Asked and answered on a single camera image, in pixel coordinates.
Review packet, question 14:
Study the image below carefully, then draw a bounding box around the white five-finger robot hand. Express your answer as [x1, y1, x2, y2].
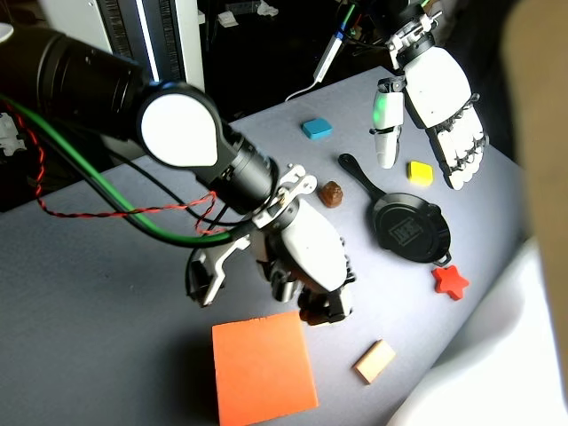
[370, 43, 491, 192]
[256, 200, 358, 328]

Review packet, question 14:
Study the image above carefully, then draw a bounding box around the brown toy piece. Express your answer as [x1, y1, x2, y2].
[318, 180, 346, 209]

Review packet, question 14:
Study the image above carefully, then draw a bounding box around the black frying pan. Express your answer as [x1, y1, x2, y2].
[337, 153, 454, 266]

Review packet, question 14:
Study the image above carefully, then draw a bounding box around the yellow toy block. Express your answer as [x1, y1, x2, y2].
[406, 160, 435, 187]

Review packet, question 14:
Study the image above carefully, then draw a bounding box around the beige panel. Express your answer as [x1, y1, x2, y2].
[500, 0, 568, 400]

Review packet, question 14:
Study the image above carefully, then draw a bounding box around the blue toy block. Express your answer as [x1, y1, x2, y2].
[301, 117, 334, 141]

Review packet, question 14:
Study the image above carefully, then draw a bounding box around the large orange cube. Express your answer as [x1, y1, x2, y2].
[210, 310, 320, 426]

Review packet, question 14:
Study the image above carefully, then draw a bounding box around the plain wooden rectangular block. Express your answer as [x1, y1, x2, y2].
[353, 339, 397, 385]

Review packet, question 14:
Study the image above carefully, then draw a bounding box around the red star block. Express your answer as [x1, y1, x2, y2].
[430, 264, 470, 302]

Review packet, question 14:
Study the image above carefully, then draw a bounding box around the white backdrop sheet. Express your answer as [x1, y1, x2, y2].
[385, 237, 568, 426]

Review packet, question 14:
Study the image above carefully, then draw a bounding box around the grey tablecloth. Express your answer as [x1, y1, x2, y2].
[0, 66, 533, 426]

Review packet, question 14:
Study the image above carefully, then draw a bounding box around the white cable strip blue connector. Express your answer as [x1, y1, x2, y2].
[284, 28, 346, 102]

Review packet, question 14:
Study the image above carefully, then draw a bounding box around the green cable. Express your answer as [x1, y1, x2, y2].
[339, 2, 359, 32]

